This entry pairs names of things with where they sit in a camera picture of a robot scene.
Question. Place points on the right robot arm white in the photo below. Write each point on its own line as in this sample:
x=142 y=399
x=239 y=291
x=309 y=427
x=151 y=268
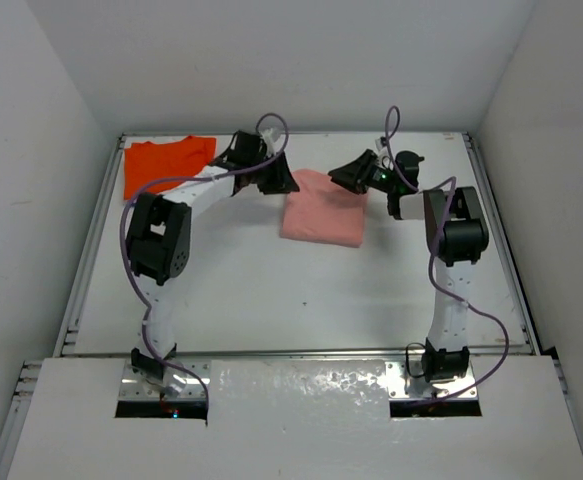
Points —
x=456 y=237

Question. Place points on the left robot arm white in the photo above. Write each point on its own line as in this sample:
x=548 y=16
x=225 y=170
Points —
x=157 y=223

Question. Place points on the folded orange t-shirt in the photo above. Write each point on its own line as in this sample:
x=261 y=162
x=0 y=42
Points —
x=147 y=161

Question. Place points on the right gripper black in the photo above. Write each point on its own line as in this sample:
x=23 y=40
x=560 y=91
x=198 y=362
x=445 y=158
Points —
x=356 y=174

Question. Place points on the pink t-shirt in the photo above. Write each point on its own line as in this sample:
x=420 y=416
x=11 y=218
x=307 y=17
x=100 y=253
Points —
x=323 y=212

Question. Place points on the aluminium table frame rail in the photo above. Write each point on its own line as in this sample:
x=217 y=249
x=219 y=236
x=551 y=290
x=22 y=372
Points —
x=250 y=295

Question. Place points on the white foam front panel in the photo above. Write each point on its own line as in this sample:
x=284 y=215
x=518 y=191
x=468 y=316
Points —
x=274 y=419

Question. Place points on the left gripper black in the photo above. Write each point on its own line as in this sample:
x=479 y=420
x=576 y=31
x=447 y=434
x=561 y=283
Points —
x=268 y=170

